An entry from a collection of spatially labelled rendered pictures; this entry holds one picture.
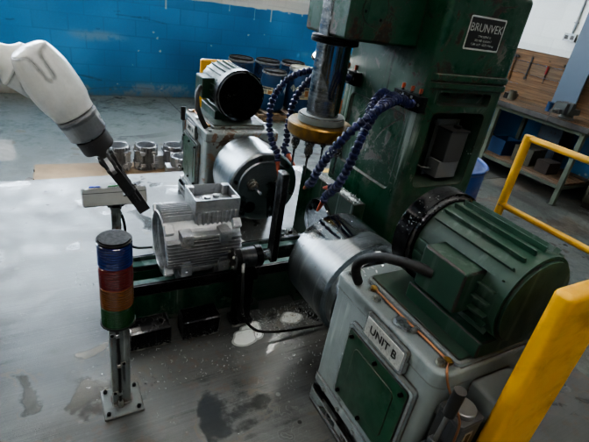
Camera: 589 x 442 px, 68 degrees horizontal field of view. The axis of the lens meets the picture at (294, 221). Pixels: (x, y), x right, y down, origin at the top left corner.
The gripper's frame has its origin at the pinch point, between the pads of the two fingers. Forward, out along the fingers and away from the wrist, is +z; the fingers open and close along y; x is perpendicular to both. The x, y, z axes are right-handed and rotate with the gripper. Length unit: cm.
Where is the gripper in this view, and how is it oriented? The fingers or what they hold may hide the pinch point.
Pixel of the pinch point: (138, 200)
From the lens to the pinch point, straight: 120.5
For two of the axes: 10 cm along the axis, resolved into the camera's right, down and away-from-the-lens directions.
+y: -4.6, -4.7, 7.5
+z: 3.1, 7.1, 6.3
